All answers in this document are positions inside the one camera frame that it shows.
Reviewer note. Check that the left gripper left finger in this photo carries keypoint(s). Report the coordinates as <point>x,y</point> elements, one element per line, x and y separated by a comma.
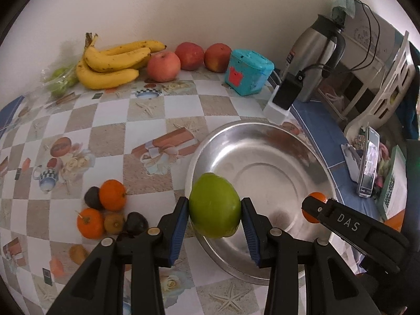
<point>97,286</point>

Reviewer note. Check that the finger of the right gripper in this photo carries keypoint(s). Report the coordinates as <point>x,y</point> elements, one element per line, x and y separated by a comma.
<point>386,246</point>

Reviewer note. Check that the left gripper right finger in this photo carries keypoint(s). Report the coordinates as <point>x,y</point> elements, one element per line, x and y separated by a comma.
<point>331,286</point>

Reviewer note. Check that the orange mandarin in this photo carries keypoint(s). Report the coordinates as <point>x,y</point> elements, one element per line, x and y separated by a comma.
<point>90,223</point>
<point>113,195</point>
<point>311,206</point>

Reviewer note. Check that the brown kiwi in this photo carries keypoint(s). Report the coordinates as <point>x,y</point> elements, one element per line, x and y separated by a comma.
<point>114,223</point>

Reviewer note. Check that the dark plum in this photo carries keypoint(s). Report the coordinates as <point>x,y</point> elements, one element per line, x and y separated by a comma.
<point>92,199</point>
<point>135,224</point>

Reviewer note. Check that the green mango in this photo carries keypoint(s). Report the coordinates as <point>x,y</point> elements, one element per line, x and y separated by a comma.
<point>214,207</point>

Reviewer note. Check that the bag of green fruits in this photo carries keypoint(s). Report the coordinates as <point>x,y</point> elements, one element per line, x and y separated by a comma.
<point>60,80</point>

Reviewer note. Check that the green white book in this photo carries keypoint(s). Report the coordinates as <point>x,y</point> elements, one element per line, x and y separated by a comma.
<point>393,196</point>

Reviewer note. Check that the smartphone on stand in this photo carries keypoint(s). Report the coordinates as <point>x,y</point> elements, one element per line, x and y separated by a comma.
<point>368,166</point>

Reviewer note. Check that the white phone stand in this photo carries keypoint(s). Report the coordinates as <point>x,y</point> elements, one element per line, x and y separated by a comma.
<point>353,161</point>

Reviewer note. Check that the large steel bowl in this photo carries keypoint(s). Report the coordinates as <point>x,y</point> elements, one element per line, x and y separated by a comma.
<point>271,166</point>

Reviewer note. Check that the white plastic chair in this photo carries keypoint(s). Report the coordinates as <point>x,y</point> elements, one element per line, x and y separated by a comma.
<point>390,94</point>

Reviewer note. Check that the black power adapter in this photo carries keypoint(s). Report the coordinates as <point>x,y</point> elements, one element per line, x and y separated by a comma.
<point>288,91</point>

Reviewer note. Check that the steel thermos kettle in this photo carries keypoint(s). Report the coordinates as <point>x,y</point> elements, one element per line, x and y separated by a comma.
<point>315,54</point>

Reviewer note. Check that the bottom yellow banana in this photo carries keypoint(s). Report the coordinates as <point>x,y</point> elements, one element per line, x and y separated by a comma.
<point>102,81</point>

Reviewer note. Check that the yellow banana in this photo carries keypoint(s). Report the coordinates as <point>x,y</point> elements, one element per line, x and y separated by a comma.
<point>154,46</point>
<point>102,81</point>
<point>100,62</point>

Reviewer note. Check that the teal plastic container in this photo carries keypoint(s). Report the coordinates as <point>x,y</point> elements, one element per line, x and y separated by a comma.
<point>248,71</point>

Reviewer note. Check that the middle yellow banana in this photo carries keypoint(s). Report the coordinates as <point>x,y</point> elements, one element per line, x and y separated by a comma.
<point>100,62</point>

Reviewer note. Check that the left pale red apple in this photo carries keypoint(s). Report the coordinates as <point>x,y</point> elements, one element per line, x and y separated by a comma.
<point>164,67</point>

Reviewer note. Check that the top yellow banana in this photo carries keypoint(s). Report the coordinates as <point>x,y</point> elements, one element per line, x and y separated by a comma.
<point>154,46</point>

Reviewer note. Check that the middle red apple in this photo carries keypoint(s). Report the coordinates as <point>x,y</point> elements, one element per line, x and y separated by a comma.
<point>191,55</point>

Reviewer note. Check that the right red apple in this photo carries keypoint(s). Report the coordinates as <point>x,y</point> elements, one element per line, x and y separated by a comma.
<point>216,57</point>

